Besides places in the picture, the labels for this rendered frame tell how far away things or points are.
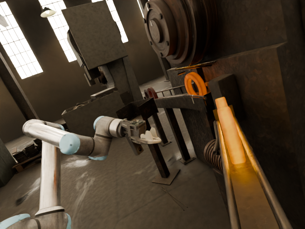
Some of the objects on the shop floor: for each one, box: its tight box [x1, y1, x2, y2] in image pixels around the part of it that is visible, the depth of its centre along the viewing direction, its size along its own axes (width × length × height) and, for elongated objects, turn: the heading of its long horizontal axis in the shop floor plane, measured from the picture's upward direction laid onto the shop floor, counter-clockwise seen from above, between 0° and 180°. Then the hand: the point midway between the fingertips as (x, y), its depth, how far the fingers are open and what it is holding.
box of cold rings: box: [61, 91, 125, 138], centre depth 359 cm, size 103×83×79 cm
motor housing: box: [204, 139, 230, 221], centre depth 86 cm, size 13×22×54 cm, turn 71°
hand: (158, 141), depth 78 cm, fingers closed
